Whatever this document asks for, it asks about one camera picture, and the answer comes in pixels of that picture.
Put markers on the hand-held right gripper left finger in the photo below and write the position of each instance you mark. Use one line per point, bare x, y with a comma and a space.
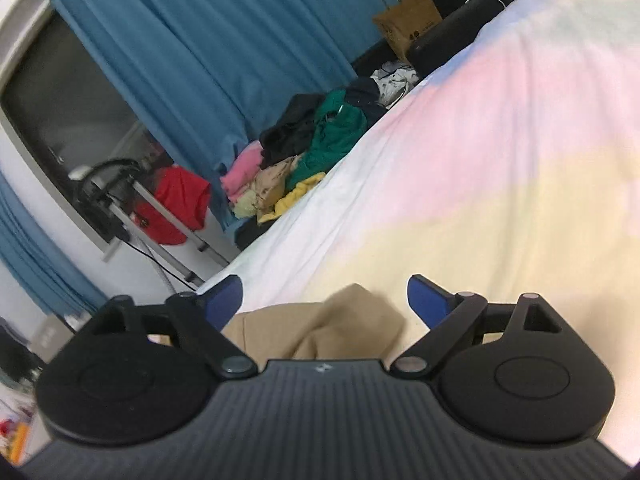
225, 300

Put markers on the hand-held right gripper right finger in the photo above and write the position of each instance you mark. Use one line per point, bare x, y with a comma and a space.
425, 302

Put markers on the khaki garment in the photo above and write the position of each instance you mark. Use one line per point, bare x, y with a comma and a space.
320, 325

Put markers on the blue garment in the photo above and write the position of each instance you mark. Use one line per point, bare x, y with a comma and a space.
226, 217

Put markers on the pale yellow garment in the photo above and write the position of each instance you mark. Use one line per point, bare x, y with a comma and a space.
245, 206

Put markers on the red garment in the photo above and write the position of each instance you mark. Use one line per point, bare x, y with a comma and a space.
175, 200

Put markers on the bright yellow garment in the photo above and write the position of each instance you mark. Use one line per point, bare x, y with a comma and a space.
290, 201

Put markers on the beige garment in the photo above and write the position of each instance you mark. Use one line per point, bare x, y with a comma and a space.
272, 182

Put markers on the pastel printed blanket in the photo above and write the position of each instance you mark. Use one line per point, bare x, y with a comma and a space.
500, 160

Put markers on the garment steamer stand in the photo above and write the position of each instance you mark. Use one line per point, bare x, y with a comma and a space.
107, 187

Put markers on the black garment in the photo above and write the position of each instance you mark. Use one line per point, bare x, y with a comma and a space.
292, 130

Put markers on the green garment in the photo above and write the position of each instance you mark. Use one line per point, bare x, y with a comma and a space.
335, 135

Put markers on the narrow blue curtain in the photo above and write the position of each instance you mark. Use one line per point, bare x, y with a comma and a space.
35, 250

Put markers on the navy garment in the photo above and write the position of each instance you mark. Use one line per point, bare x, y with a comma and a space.
365, 95

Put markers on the white printed garment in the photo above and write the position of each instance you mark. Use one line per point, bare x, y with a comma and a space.
395, 77

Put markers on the wide blue curtain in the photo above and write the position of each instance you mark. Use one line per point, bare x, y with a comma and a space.
225, 35

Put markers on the black sofa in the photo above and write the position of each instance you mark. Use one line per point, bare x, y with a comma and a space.
450, 30

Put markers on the brown paper bag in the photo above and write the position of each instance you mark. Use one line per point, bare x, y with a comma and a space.
407, 25

